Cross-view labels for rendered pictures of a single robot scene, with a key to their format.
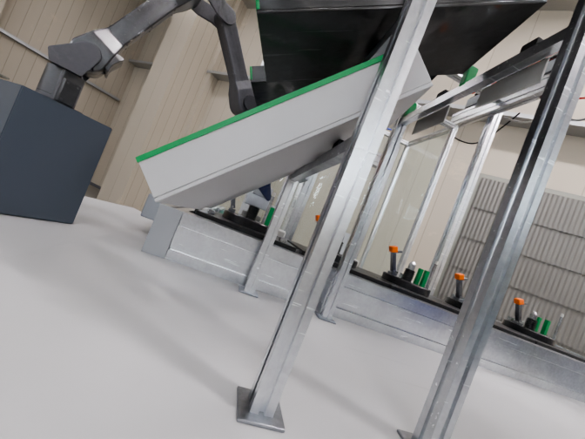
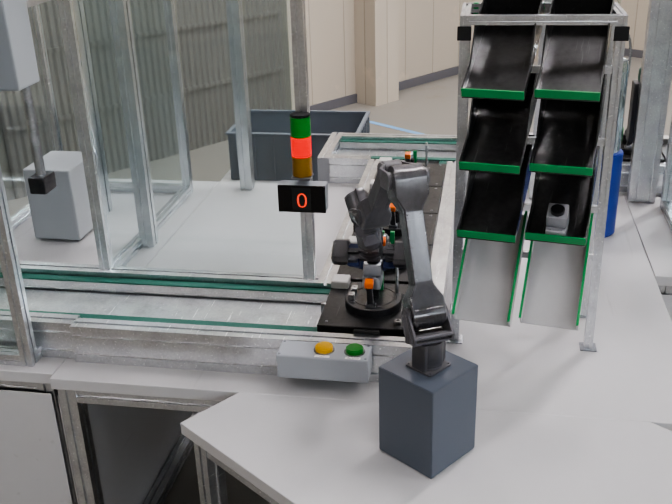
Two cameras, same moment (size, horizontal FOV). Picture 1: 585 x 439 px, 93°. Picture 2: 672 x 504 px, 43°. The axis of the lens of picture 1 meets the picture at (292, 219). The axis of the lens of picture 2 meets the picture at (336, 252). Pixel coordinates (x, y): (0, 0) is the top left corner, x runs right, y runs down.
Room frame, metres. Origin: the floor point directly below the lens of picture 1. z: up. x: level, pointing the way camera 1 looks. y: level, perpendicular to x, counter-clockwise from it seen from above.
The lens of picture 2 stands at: (0.14, 1.89, 1.96)
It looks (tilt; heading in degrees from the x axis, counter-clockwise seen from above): 24 degrees down; 291
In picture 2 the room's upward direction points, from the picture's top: 2 degrees counter-clockwise
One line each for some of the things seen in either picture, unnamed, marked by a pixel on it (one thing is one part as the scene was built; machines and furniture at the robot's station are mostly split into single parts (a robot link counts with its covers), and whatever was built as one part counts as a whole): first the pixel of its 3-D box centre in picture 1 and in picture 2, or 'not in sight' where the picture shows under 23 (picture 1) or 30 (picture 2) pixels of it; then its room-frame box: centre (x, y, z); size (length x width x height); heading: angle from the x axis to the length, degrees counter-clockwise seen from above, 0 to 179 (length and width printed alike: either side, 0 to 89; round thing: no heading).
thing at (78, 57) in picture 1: (76, 60); (426, 324); (0.51, 0.48, 1.15); 0.09 x 0.07 x 0.06; 37
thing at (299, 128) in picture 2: not in sight; (300, 126); (0.96, 0.03, 1.38); 0.05 x 0.05 x 0.05
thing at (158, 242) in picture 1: (198, 219); (251, 348); (0.99, 0.31, 0.91); 0.89 x 0.06 x 0.11; 11
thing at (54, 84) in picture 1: (61, 88); (429, 351); (0.51, 0.48, 1.09); 0.07 x 0.07 x 0.06; 65
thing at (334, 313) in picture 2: (245, 229); (373, 307); (0.75, 0.11, 0.96); 0.24 x 0.24 x 0.02; 11
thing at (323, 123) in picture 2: not in sight; (301, 144); (1.74, -1.79, 0.73); 0.62 x 0.42 x 0.23; 11
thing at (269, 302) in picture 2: not in sight; (259, 314); (1.05, 0.14, 0.91); 0.84 x 0.28 x 0.10; 11
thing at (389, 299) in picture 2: (248, 222); (373, 300); (0.75, 0.11, 0.98); 0.14 x 0.14 x 0.02
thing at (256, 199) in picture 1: (264, 196); (373, 269); (0.75, 0.09, 1.06); 0.08 x 0.04 x 0.07; 101
